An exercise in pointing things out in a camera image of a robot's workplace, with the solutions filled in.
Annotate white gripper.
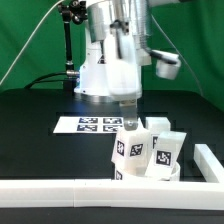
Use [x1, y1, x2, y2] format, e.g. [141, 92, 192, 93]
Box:
[103, 19, 182, 132]

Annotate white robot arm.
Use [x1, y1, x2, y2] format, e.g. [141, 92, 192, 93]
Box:
[74, 0, 190, 131]

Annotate white paper marker sheet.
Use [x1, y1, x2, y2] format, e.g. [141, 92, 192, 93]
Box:
[52, 116, 146, 135]

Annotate white L-shaped fence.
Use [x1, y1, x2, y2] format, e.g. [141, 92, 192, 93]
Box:
[0, 143, 224, 212]

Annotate black cables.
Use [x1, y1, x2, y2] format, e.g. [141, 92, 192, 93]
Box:
[23, 72, 80, 90]

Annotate grey cable right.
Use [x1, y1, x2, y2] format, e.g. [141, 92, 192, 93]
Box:
[149, 19, 205, 98]

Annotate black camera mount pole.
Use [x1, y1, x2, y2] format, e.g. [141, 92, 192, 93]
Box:
[58, 0, 87, 92]

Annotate white cable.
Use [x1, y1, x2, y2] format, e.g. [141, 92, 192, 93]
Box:
[0, 0, 64, 87]

